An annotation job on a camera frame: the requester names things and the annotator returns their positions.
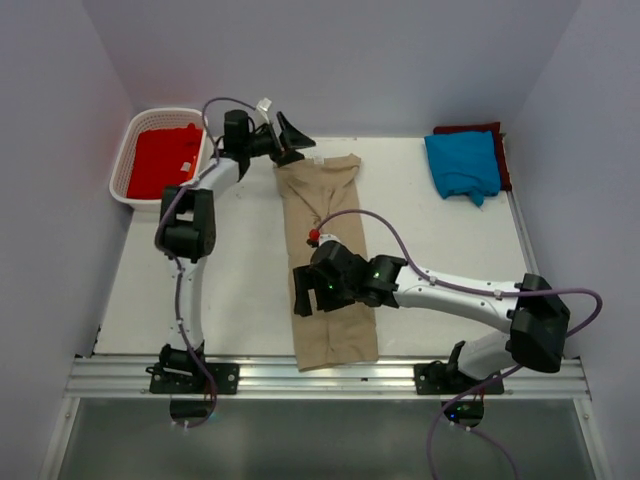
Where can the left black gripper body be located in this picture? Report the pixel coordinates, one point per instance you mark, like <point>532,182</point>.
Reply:
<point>265,142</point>

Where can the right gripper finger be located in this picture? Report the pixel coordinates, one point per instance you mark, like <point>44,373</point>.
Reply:
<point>304,280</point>
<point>302,304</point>

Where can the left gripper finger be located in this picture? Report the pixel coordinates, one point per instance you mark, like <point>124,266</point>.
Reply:
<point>290,137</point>
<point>287,157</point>

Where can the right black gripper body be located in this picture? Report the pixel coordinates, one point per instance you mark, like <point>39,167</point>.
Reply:
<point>331,295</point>

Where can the beige polo shirt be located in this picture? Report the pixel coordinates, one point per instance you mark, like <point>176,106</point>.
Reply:
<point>310,192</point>

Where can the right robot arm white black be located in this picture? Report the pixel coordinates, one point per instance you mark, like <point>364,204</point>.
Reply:
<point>529,322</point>

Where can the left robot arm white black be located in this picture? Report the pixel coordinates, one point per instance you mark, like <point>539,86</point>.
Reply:
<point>186,235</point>

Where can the red t shirt in basket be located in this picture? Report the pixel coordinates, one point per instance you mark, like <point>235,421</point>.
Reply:
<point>163,157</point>

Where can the white plastic laundry basket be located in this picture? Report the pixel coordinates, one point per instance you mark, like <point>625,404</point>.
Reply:
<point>151,119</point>

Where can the folded blue t shirt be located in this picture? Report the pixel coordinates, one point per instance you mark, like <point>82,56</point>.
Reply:
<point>464,164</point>

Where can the folded dark red t shirt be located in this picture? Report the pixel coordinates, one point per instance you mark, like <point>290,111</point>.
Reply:
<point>498,139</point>

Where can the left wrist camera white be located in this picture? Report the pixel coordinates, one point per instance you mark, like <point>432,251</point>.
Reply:
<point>262,108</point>

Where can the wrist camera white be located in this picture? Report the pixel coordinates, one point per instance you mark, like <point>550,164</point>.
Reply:
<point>316,238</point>
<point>262,108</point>

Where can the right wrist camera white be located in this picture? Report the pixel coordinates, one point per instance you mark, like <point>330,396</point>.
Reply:
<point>316,238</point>

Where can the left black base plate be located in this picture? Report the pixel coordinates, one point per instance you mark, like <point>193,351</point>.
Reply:
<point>225,377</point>

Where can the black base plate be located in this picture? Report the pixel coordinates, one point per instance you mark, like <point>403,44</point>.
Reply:
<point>225,377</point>
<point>441,378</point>

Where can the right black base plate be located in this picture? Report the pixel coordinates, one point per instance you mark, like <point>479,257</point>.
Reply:
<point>441,378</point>

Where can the aluminium mounting rail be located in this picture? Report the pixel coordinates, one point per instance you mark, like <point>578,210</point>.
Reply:
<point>277,377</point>

